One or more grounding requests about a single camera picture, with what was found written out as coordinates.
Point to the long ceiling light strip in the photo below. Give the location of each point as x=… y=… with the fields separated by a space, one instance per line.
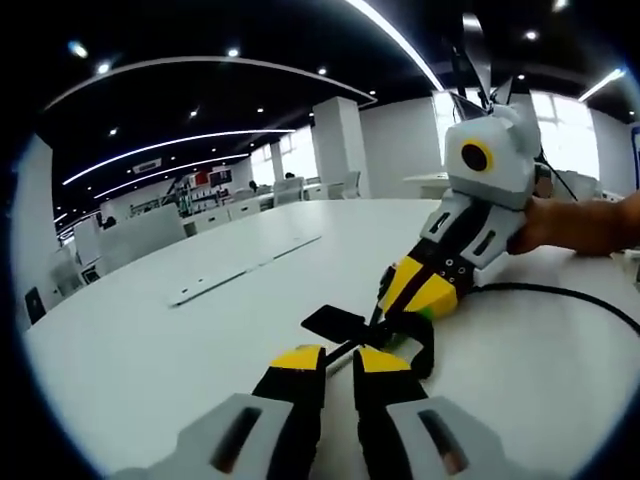
x=400 y=42

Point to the white desk partition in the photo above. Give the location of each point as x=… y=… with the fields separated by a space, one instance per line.
x=140 y=235

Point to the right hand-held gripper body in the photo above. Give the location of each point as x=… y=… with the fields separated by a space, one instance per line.
x=505 y=165

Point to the white desk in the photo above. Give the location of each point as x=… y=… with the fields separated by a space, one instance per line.
x=200 y=375

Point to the white square pillar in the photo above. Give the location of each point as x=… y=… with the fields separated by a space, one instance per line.
x=340 y=145

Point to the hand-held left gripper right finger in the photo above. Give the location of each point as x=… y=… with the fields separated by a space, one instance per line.
x=400 y=430

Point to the person's right hand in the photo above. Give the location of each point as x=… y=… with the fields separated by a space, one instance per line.
x=570 y=227

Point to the black office chair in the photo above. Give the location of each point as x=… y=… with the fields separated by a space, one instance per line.
x=35 y=306

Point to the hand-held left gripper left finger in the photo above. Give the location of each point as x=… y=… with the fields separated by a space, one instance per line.
x=270 y=425

